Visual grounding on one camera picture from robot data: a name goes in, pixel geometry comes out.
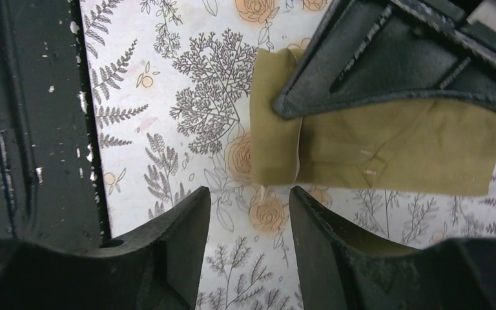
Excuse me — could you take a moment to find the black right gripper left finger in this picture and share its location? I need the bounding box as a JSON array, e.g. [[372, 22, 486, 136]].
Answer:
[[0, 187, 211, 309]]

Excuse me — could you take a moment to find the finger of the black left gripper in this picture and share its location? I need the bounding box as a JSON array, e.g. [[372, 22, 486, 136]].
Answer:
[[273, 1, 496, 119]]

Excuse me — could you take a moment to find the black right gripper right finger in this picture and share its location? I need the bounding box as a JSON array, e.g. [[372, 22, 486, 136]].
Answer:
[[289, 186, 496, 309]]

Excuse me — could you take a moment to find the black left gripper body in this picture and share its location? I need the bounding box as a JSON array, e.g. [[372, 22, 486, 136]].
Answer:
[[390, 1, 496, 70]]

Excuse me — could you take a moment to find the olive khaki underwear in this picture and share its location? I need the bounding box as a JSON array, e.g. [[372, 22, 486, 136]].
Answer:
[[249, 48, 496, 196]]

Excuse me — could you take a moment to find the floral table cloth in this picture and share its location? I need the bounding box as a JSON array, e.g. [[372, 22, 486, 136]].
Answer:
[[76, 0, 496, 310]]

